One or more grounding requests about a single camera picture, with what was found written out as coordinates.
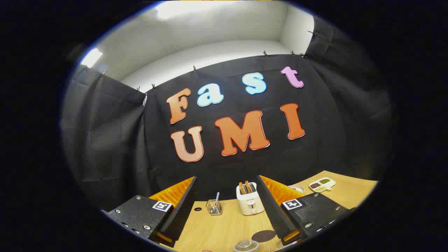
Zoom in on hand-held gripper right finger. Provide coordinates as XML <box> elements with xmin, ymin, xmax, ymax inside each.
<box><xmin>256</xmin><ymin>174</ymin><xmax>352</xmax><ymax>246</ymax></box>

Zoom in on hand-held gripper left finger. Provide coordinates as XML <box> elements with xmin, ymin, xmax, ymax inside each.
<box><xmin>101</xmin><ymin>176</ymin><xmax>200</xmax><ymax>248</ymax></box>

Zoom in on brown round coaster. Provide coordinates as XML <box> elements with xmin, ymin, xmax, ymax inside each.
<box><xmin>251</xmin><ymin>230</ymin><xmax>277</xmax><ymax>243</ymax></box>

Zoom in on clear plastic juice bottle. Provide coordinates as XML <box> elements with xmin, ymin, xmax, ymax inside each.
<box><xmin>233</xmin><ymin>240</ymin><xmax>259</xmax><ymax>252</ymax></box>

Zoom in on white toaster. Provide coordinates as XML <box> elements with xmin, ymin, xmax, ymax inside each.
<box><xmin>236</xmin><ymin>182</ymin><xmax>265</xmax><ymax>216</ymax></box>

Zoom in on metal mesh holder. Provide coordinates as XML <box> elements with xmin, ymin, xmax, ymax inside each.
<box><xmin>206</xmin><ymin>199</ymin><xmax>223</xmax><ymax>216</ymax></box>

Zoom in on wooden table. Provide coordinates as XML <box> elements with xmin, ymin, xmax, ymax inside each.
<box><xmin>159</xmin><ymin>170</ymin><xmax>379</xmax><ymax>252</ymax></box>

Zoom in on white divided dish with beans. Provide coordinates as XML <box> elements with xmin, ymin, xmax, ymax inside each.
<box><xmin>309</xmin><ymin>177</ymin><xmax>336</xmax><ymax>193</ymax></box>

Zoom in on black backdrop cloth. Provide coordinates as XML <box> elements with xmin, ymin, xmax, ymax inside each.
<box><xmin>60</xmin><ymin>16</ymin><xmax>394</xmax><ymax>212</ymax></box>

